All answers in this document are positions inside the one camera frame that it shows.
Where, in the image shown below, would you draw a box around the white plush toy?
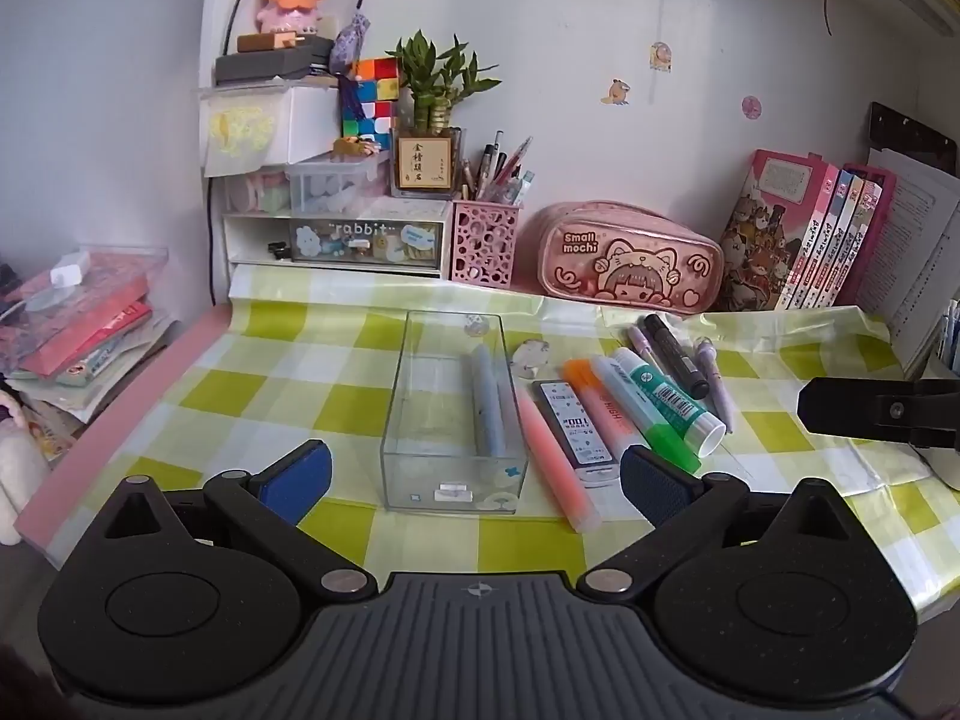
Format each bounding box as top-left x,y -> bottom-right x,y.
0,381 -> 52,546

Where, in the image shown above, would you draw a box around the bunch of pens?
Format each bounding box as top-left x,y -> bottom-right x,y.
457,131 -> 538,206

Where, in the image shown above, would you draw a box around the black marker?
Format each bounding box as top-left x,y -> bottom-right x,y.
644,313 -> 710,401

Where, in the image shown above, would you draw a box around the small cartoon eraser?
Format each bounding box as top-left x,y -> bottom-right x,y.
515,339 -> 553,380

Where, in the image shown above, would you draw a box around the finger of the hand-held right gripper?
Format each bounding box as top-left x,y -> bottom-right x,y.
796,377 -> 960,455

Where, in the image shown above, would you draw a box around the clear mini drawer unit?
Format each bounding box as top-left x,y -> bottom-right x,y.
288,153 -> 392,215

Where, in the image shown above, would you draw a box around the clear plastic organizer box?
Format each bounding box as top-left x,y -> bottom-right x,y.
381,310 -> 530,516

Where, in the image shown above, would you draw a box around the glass vase with label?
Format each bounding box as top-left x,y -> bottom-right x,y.
391,126 -> 463,197

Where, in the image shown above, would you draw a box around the green checked tablecloth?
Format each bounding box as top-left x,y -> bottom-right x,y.
120,261 -> 960,620

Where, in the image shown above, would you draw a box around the black book stand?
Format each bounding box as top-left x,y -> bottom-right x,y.
868,100 -> 960,167

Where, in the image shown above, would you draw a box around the purple hanging charm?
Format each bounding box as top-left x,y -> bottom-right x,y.
332,0 -> 385,115

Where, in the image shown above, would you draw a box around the pink book slipcase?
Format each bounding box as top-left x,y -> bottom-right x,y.
841,162 -> 899,308

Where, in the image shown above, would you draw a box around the pile of books and papers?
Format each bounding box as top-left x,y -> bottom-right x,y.
0,270 -> 182,432

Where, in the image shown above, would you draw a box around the green highlighter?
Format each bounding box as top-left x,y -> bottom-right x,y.
591,354 -> 703,476

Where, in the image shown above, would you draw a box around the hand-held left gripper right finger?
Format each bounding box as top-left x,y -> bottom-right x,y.
576,445 -> 865,605

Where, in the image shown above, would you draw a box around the dark grey flat box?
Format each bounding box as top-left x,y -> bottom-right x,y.
214,36 -> 333,86

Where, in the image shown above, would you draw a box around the small puzzle cube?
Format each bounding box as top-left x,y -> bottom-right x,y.
351,57 -> 403,103

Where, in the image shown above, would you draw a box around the grey pen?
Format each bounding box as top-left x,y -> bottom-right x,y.
468,345 -> 508,459

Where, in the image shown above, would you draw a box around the green label glue stick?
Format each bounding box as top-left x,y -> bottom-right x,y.
613,347 -> 729,458

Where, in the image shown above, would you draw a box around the orange highlighter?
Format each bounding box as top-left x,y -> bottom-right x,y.
562,358 -> 640,466

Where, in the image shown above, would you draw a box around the white rounded object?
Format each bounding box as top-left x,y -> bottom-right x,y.
909,442 -> 960,490

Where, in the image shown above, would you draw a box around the white drawer organizer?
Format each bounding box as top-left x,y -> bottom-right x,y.
222,197 -> 455,280

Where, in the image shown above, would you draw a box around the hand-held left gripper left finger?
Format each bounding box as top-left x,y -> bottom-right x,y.
96,439 -> 378,605

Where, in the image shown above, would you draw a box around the open white text book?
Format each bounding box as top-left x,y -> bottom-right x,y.
861,148 -> 960,377

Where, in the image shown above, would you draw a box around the small wooden block toy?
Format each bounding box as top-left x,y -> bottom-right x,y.
237,29 -> 308,54

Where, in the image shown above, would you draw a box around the illustrated pink book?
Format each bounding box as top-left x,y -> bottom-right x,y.
718,148 -> 838,314

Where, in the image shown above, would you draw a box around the pink highlighter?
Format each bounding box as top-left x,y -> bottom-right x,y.
513,385 -> 602,534

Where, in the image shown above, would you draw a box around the large puzzle cube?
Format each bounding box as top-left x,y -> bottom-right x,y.
340,98 -> 399,152

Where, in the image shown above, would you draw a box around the pink cartoon pencil case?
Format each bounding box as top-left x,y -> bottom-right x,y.
535,200 -> 726,314

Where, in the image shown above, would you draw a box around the lucky bamboo plant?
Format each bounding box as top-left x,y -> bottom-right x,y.
388,32 -> 501,137

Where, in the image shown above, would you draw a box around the white storage box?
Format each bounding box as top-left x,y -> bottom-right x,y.
197,82 -> 344,178

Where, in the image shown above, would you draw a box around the white charger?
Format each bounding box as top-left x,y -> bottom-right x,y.
50,250 -> 93,289

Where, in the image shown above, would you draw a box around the row of thin books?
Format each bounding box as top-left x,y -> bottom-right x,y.
780,165 -> 887,310

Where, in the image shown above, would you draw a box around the pink perforated pen holder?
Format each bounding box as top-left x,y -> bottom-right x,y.
451,199 -> 521,289

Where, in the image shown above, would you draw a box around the purple pen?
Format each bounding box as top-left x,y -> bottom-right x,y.
625,325 -> 670,385
693,337 -> 735,434

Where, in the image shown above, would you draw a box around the pastel tape rolls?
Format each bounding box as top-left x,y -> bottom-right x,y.
224,168 -> 291,215

